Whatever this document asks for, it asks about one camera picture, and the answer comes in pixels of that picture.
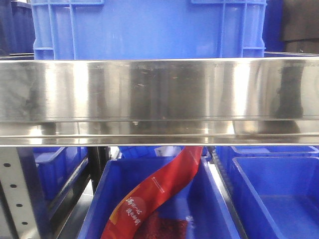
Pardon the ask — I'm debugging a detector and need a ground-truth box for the blue bin rear centre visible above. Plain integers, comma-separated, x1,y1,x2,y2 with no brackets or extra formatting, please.
119,145,210,160

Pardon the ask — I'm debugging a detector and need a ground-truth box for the blue bin with red bag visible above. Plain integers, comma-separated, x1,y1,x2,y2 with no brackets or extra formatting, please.
78,157,240,239

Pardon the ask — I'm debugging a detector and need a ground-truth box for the blue bin lower left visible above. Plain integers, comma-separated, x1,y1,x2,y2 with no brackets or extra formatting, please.
32,146,88,202

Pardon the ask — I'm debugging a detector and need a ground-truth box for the empty blue bin right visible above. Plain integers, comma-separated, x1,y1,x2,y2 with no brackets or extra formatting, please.
231,157,319,239

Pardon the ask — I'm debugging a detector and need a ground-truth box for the dark blue bin upper left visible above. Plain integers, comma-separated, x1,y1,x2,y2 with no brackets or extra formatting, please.
10,0,35,54

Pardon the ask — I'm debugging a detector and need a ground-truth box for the red printed snack bag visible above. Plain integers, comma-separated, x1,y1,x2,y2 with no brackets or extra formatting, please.
101,146,203,239

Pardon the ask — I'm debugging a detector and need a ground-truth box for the large light blue crate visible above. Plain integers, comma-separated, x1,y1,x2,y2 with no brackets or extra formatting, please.
31,0,267,60

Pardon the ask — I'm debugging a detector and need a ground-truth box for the stainless steel shelf rail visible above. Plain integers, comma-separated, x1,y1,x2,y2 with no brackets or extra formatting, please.
0,57,319,146

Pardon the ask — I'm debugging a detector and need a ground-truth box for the perforated metal rack post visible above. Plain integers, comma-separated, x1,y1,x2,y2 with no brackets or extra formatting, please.
0,147,51,239

